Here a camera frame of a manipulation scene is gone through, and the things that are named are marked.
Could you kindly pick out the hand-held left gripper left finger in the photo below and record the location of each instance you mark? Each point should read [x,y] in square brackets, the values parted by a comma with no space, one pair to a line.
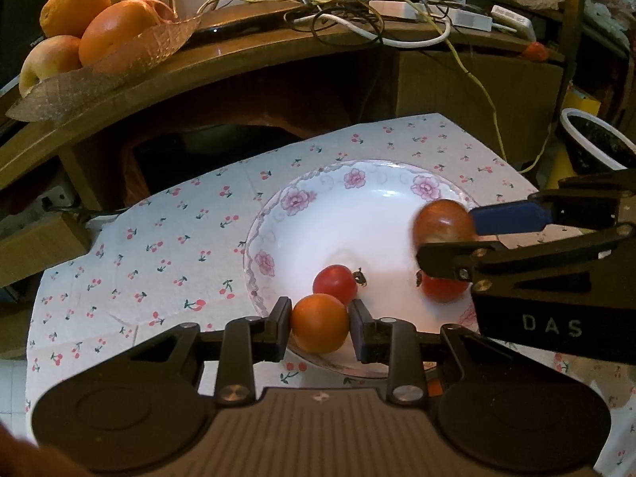
[285,320]

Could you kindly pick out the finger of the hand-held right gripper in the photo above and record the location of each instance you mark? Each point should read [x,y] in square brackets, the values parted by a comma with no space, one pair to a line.
[447,258]
[507,218]

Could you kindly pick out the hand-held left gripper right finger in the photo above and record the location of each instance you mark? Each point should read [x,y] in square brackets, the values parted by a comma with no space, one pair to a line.
[356,323]

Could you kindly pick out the orange tomato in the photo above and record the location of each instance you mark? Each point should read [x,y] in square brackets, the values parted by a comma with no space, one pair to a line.
[319,323]

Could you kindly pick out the large red tomato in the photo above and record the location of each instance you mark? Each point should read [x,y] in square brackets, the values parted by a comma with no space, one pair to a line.
[442,221]

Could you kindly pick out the white floral plate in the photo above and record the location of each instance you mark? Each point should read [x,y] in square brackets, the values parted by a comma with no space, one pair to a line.
[357,228]

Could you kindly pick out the small red tomato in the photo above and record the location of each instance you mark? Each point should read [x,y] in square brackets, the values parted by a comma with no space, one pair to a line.
[439,289]
[334,283]

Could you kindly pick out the white rimmed dark bowl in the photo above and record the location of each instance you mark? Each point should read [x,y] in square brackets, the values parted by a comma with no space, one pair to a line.
[596,144]

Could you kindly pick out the cherry print tablecloth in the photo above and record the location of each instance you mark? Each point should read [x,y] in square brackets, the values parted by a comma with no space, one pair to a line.
[174,258]

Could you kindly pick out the yellow packet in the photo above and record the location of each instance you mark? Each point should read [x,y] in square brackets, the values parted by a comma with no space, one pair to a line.
[584,103]

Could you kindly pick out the small red object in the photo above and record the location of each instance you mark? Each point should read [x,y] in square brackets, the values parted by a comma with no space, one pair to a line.
[535,50]

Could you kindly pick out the white plug adapter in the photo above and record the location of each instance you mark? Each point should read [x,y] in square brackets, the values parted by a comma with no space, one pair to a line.
[514,20]

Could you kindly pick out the white power strip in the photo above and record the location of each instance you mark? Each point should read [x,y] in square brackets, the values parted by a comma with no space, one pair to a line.
[469,17]

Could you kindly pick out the black tablet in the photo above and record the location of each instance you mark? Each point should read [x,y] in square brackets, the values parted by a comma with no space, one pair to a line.
[238,25]

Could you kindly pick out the glass fruit bowl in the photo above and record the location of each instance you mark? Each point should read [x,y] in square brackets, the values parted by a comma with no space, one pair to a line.
[144,44]

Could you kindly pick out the orange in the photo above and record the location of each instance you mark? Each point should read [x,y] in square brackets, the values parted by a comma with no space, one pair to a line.
[117,30]
[74,10]

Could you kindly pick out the yellow apple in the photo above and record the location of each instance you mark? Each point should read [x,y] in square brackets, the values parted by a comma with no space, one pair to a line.
[49,64]

